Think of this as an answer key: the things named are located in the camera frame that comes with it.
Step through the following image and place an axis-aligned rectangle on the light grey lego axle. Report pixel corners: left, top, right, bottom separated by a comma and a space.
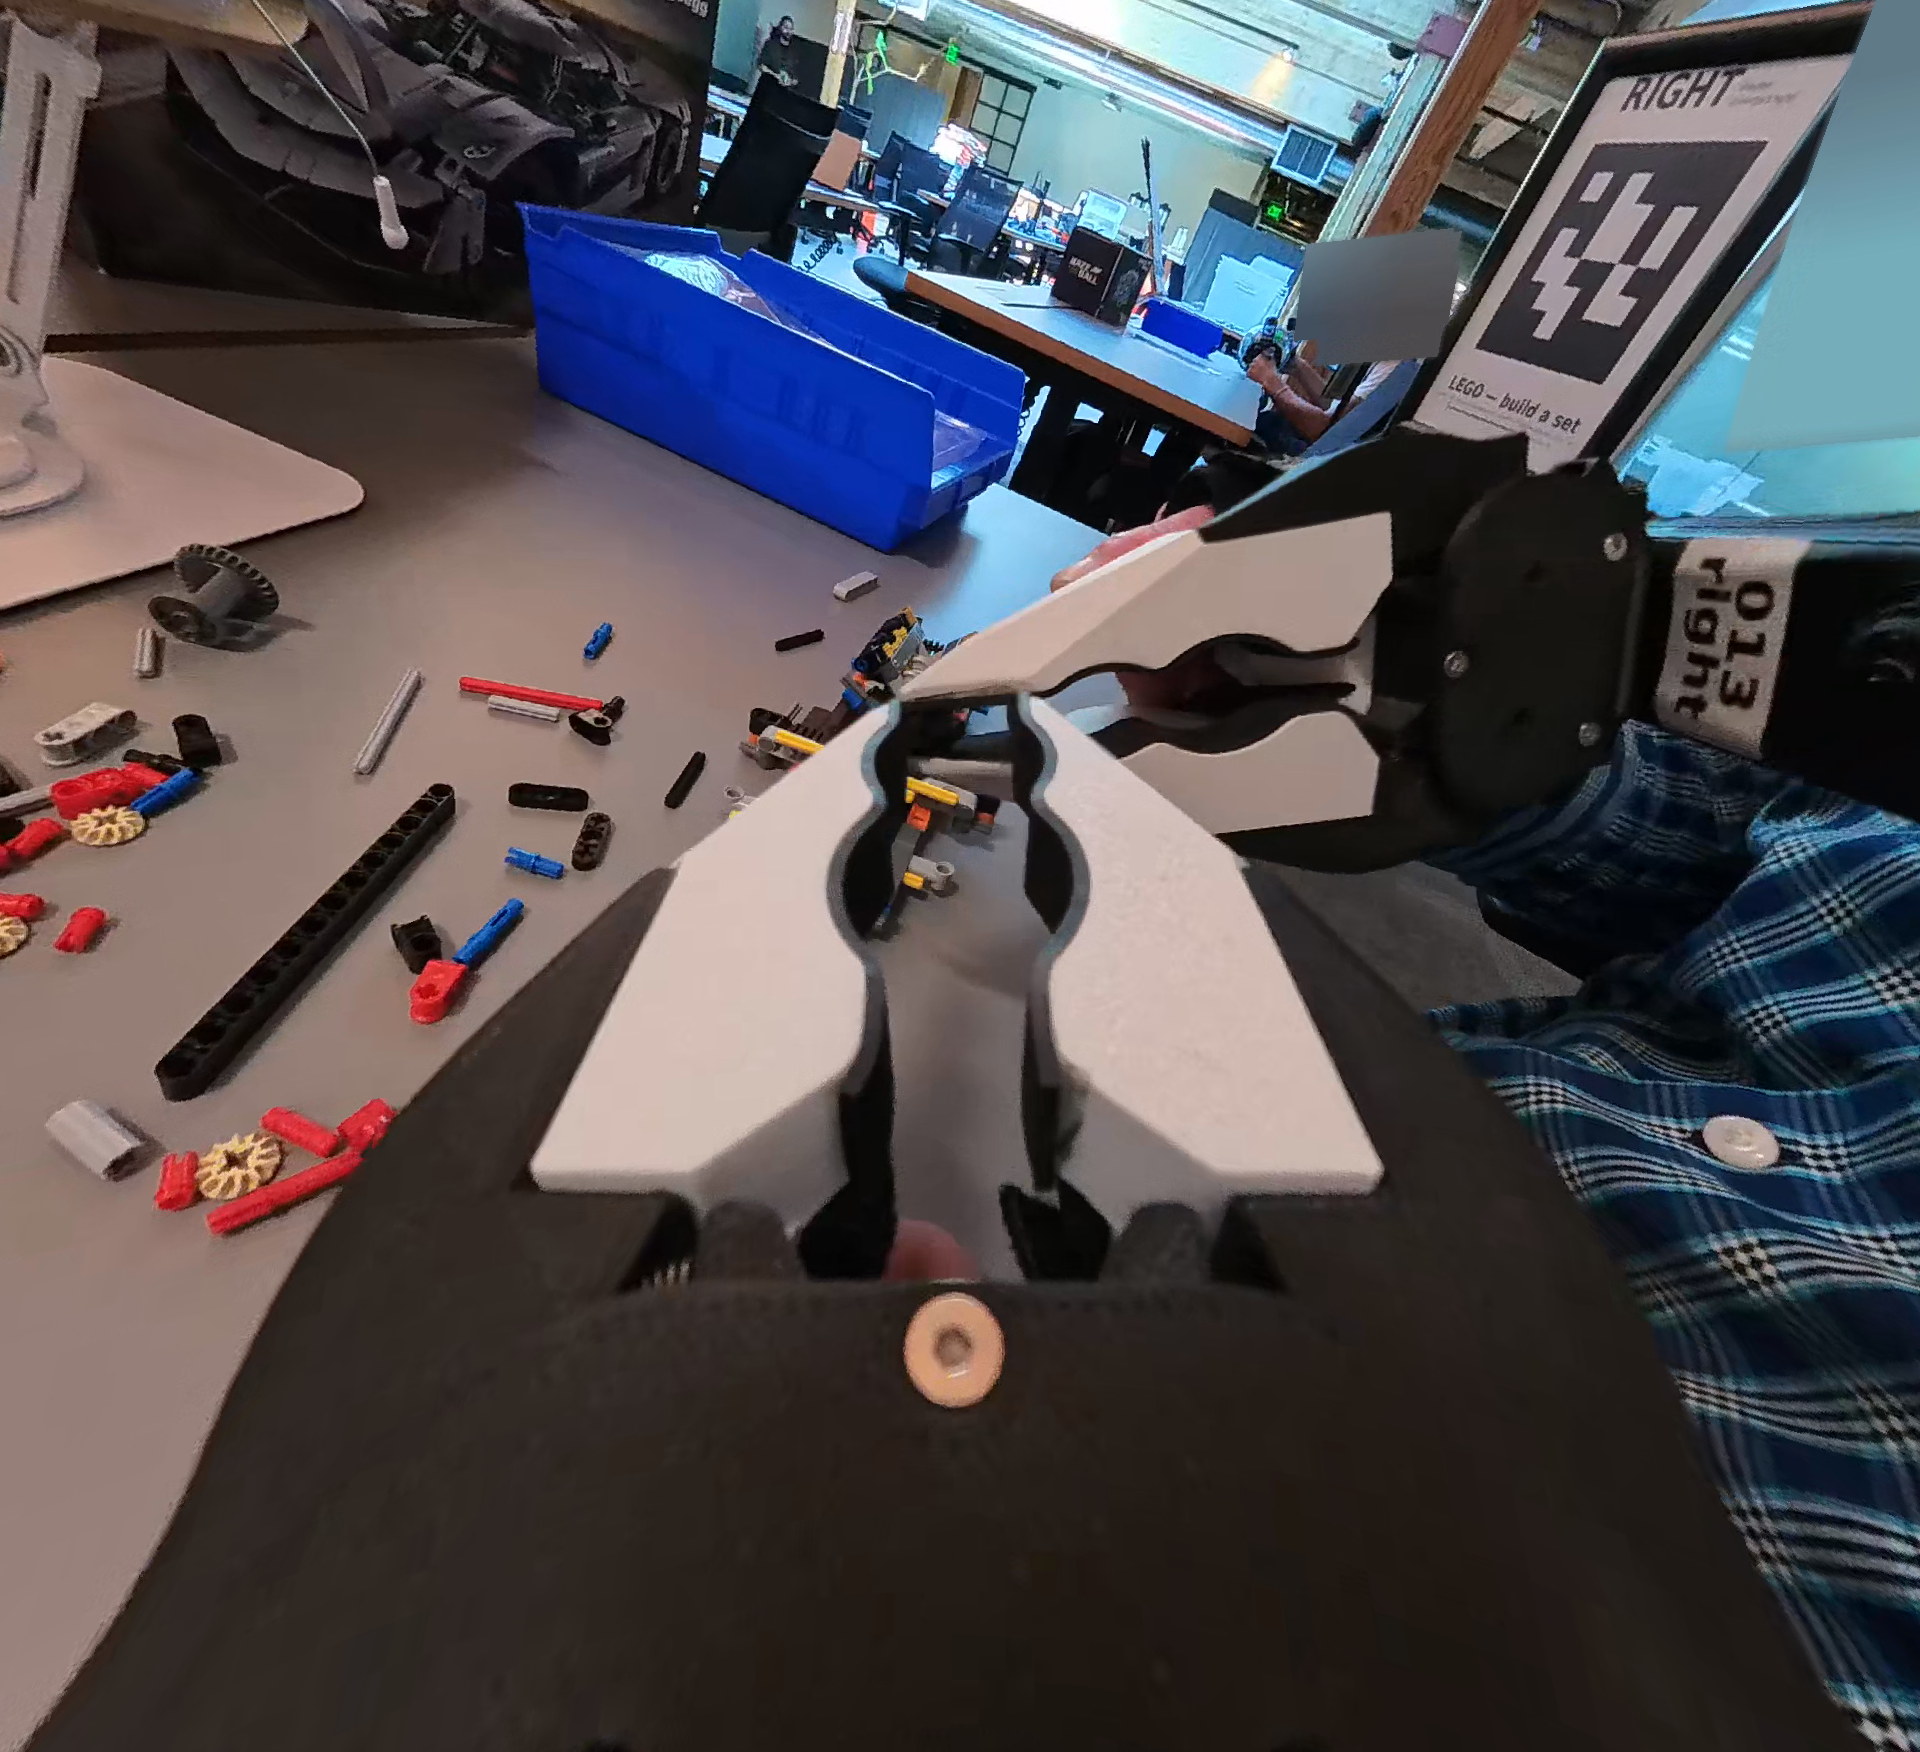
353, 670, 424, 778

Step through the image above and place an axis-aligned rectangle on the wooden office table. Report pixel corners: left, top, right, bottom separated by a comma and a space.
898, 267, 1269, 451

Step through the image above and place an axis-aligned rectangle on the white page holder cord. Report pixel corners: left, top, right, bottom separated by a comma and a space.
195, 0, 414, 250

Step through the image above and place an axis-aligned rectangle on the person's right hand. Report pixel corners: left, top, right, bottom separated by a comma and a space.
1048, 508, 1219, 591

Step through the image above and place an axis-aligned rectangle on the pile of loose lego pieces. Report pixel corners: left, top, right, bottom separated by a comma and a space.
0, 611, 707, 1237

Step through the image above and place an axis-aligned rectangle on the black car printed box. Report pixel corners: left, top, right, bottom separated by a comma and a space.
73, 0, 726, 323

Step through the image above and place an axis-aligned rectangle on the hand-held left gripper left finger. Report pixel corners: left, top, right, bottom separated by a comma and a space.
528, 694, 909, 1263

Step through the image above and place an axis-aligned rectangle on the partly built lego car chassis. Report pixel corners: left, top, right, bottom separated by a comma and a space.
743, 604, 1010, 903

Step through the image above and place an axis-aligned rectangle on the long black lego beam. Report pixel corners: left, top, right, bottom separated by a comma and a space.
152, 782, 457, 1105

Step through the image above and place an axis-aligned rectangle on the small black box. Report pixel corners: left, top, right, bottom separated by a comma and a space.
1048, 225, 1156, 327

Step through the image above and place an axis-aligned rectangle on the dark grey lego differential gear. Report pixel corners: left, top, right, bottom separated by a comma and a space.
147, 543, 280, 651

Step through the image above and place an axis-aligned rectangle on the blue plaid shirt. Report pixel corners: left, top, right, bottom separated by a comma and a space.
1424, 883, 1920, 1752

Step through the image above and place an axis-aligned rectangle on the wooden post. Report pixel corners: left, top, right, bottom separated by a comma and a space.
1356, 0, 1643, 243

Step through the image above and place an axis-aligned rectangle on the blue plastic bin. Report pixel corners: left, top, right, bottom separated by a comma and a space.
518, 206, 1030, 557

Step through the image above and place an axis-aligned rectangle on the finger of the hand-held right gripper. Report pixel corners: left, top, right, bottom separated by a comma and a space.
1112, 702, 1388, 842
898, 508, 1407, 709

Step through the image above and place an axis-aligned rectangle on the black office chair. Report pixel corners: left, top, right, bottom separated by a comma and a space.
696, 71, 842, 271

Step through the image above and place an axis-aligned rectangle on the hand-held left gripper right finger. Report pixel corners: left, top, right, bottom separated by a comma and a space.
1013, 694, 1388, 1241

